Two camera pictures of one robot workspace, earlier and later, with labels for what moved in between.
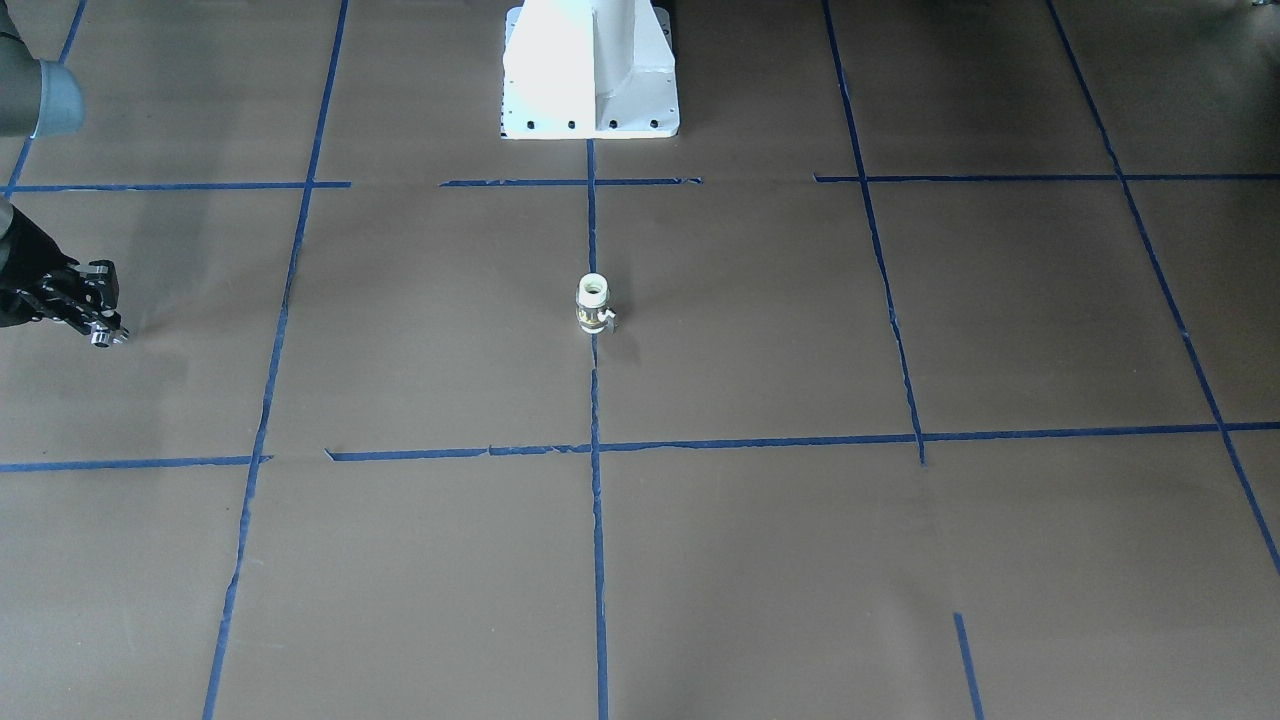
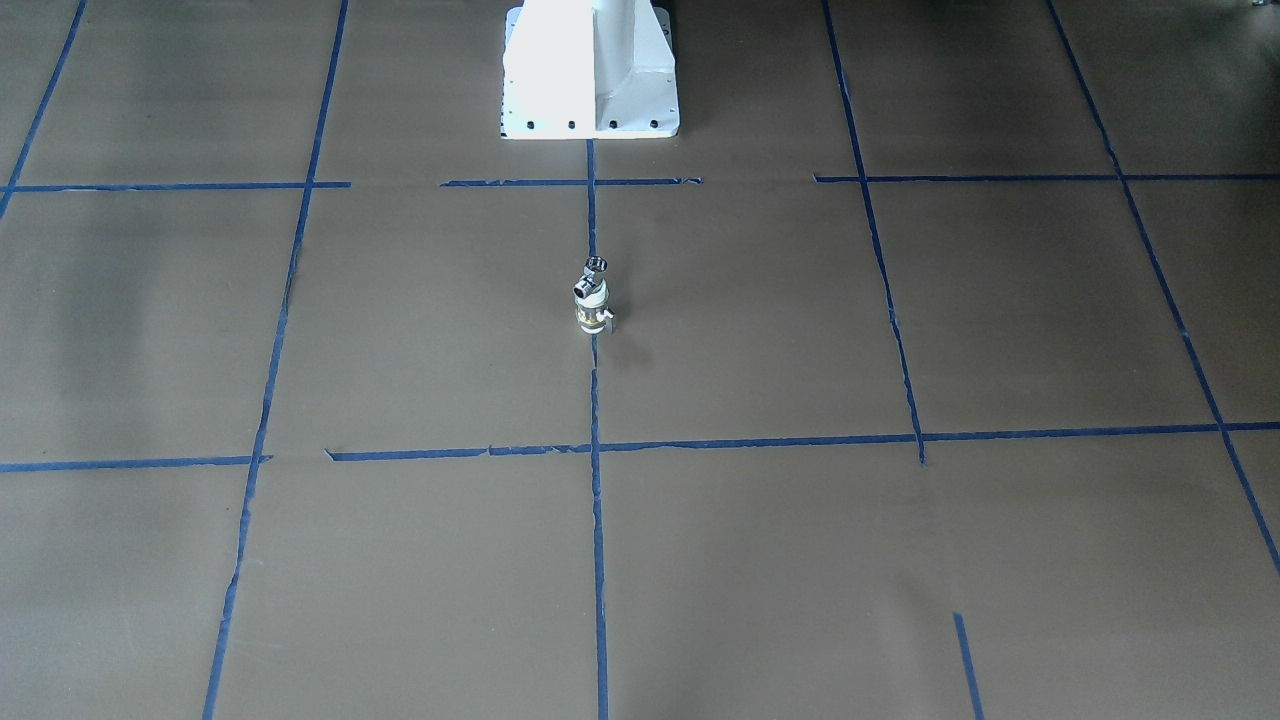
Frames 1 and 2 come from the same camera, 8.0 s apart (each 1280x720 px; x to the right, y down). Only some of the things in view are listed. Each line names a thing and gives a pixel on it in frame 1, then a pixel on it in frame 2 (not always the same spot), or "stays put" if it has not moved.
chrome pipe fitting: x=102 y=337 -> x=594 y=267
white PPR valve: x=593 y=312 stays put
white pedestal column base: x=588 y=69 stays put
